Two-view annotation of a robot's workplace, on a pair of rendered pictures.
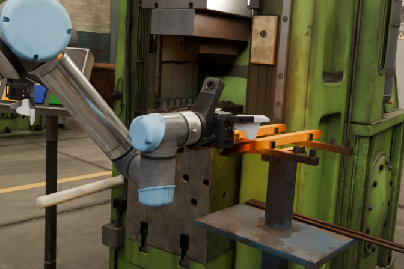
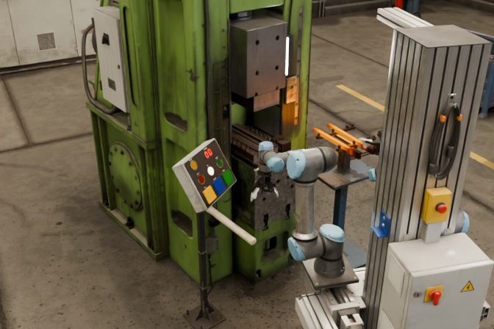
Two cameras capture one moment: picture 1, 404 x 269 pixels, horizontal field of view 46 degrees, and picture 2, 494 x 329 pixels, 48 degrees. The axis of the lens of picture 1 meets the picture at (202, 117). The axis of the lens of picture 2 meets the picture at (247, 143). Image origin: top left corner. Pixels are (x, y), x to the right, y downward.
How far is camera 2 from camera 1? 3.51 m
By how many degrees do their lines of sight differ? 70
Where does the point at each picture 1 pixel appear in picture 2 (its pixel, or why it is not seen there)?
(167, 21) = (264, 100)
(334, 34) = not seen: hidden behind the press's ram
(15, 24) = not seen: hidden behind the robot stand
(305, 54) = (305, 89)
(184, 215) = (287, 195)
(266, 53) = (293, 96)
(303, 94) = (305, 109)
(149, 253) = (269, 227)
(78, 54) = (214, 145)
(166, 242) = (278, 215)
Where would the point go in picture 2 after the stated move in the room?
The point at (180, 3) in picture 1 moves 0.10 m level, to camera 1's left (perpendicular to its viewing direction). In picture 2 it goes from (270, 88) to (266, 94)
